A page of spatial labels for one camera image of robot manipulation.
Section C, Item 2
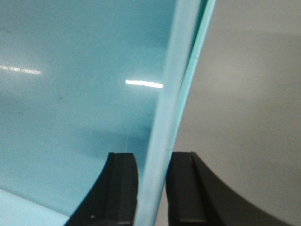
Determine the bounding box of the light blue plastic bin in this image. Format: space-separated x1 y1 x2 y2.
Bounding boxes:
0 0 215 226

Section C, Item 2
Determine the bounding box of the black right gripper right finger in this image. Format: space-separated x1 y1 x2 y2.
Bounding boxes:
166 152 287 226

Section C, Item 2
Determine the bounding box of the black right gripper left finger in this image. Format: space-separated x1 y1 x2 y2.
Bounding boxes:
65 153 138 226

